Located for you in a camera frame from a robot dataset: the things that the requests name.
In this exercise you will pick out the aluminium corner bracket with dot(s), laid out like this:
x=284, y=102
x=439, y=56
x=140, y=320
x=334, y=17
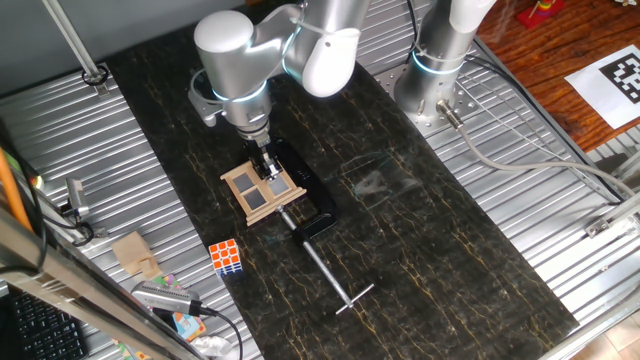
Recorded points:
x=612, y=220

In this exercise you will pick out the black marble pattern mat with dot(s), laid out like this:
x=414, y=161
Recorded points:
x=400, y=225

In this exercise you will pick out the small grey mounted camera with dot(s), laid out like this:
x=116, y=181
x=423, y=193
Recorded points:
x=76, y=195

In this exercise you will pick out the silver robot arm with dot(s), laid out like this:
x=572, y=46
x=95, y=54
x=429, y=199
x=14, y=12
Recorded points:
x=235, y=50

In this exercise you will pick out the white paper with black marker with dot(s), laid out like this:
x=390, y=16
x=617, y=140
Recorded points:
x=595, y=85

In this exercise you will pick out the slanted metal pole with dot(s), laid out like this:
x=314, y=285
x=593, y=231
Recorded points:
x=75, y=45

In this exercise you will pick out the steel frame beam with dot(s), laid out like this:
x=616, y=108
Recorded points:
x=75, y=287

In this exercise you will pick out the black C-clamp with steel screw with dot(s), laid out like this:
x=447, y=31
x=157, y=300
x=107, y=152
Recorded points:
x=320, y=200

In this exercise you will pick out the crumpled white wrapper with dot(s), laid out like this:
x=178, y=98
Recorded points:
x=212, y=346

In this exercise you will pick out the colourful picture cards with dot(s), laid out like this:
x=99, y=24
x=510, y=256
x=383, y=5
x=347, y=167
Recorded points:
x=189, y=326

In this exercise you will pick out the silver depth camera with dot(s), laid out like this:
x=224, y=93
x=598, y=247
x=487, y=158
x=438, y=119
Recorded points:
x=165, y=297

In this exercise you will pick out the orange pole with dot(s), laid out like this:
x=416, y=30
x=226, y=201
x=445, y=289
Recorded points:
x=11, y=190

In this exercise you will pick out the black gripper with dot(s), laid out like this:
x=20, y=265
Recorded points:
x=257, y=152

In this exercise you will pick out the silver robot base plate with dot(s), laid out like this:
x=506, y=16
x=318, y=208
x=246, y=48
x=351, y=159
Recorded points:
x=462, y=107

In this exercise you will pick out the small wooden house block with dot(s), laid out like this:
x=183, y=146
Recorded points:
x=131, y=252

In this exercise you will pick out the brown wooden table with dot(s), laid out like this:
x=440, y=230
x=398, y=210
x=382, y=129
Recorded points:
x=540, y=60

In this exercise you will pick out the orange and white Rubik's cube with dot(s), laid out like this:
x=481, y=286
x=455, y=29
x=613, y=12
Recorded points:
x=225, y=255

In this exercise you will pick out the small wooden sliding window model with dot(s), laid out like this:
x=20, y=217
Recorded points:
x=262, y=200

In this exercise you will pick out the black keyboard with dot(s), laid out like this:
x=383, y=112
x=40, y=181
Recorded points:
x=45, y=332

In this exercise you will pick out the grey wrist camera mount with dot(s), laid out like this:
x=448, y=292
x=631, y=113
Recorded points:
x=206, y=110

